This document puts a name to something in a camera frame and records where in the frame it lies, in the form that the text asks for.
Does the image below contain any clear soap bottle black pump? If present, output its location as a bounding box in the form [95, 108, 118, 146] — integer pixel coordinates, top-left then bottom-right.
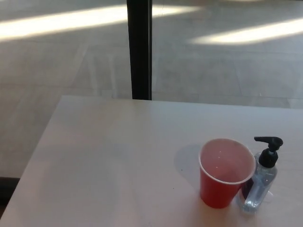
[239, 136, 284, 209]

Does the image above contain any red plastic cup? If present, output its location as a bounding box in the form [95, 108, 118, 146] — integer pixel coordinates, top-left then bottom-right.
[198, 138, 257, 209]

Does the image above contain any black window frame post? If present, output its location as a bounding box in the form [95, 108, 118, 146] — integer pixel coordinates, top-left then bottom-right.
[126, 0, 153, 101]

